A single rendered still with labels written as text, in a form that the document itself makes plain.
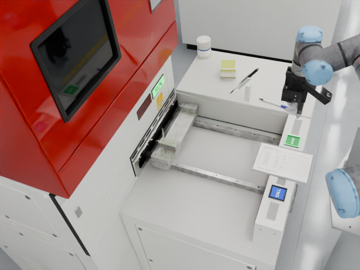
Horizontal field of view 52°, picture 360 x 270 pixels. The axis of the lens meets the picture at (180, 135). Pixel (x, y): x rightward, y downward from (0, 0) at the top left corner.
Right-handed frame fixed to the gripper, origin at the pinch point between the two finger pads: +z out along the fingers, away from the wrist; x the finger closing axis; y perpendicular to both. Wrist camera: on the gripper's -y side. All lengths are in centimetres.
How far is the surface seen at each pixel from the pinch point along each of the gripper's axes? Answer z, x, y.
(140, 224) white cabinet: 33, 46, 49
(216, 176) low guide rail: 25.6, 18.4, 26.3
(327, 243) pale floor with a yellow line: 111, -15, -29
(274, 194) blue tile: 14.2, 27.1, 1.7
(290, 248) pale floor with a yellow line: 111, -5, -10
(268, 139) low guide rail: 25.6, -8.4, 11.5
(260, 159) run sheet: 14.3, 13.1, 10.4
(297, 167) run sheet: 14.3, 12.6, -3.6
